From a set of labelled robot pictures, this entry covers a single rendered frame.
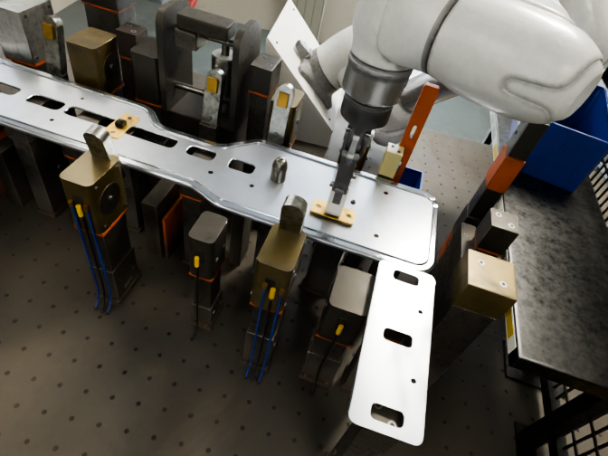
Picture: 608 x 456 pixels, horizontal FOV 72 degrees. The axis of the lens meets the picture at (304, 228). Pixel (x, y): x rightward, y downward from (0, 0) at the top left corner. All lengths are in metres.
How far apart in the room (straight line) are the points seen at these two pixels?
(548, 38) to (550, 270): 0.47
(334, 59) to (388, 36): 0.87
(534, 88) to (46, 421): 0.90
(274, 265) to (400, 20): 0.36
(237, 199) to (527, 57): 0.51
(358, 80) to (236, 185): 0.33
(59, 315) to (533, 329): 0.89
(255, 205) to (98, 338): 0.43
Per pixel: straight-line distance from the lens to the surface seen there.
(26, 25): 1.17
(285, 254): 0.65
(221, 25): 0.93
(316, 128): 1.45
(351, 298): 0.71
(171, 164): 0.86
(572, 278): 0.89
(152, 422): 0.89
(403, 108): 1.36
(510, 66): 0.51
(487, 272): 0.74
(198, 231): 0.74
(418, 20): 0.54
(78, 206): 0.79
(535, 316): 0.78
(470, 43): 0.51
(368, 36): 0.57
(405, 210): 0.86
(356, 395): 0.61
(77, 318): 1.02
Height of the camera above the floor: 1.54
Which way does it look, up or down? 46 degrees down
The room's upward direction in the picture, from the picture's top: 14 degrees clockwise
